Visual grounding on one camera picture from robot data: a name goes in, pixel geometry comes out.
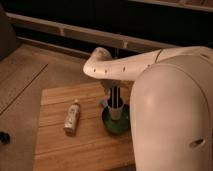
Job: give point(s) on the black object on floor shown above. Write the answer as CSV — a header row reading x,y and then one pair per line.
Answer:
x,y
4,137

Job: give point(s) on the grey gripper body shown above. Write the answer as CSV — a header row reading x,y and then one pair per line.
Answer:
x,y
107,83

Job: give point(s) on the small white bottle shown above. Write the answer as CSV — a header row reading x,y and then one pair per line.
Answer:
x,y
72,118

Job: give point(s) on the green plate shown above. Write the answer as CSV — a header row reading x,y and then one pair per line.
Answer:
x,y
119,126

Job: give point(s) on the wooden board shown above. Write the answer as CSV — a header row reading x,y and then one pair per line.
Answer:
x,y
92,148

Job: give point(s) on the black eraser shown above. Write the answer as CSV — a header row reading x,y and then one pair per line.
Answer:
x,y
115,100

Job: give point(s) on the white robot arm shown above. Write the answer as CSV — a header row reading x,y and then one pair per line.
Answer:
x,y
171,105

